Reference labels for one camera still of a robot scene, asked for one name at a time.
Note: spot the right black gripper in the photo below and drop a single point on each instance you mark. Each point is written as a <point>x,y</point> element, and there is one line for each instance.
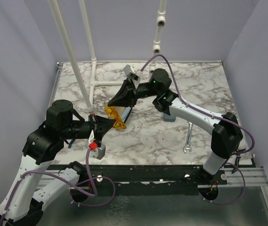
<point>126,96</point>

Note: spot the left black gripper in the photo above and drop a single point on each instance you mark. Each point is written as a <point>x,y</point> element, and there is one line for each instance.
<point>100,125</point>

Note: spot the orange sunglasses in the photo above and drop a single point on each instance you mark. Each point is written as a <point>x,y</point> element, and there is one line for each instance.
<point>112,112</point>

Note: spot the black cylinder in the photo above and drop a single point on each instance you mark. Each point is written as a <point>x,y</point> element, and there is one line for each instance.
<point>129,113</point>

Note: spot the blue-grey glasses case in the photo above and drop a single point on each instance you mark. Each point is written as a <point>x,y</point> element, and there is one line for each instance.
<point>169,118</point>

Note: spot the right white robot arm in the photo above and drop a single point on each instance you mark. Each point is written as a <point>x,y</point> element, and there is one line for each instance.
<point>225,135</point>

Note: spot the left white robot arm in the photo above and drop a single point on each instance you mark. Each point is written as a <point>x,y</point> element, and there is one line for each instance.
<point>24,204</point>

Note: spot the silver wrench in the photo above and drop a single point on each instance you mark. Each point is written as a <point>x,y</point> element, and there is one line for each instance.
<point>187,148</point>

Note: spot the black clamp tool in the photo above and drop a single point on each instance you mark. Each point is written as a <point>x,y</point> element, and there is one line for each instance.
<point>237,160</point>

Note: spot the white PVC pipe frame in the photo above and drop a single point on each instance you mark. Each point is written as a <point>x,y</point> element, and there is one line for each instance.
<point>88,96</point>

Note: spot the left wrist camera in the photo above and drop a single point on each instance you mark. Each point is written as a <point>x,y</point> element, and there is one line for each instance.
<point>97,151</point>

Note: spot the blue-handled pliers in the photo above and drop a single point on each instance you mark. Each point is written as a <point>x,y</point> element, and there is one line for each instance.
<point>71,143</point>

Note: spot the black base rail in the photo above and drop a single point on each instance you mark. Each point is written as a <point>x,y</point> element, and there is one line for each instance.
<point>147,180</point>

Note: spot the aluminium extrusion rail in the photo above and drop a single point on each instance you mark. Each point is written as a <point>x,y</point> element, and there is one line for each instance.
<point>254,177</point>

